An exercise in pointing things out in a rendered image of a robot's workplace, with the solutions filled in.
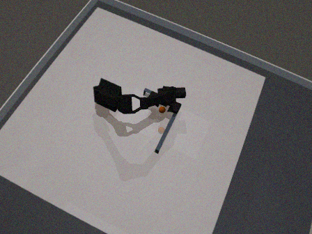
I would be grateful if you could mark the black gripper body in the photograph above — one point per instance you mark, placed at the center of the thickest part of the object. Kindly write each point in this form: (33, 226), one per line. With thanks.
(174, 106)

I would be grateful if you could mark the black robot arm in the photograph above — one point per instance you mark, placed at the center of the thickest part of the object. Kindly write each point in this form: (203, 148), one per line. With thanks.
(123, 103)

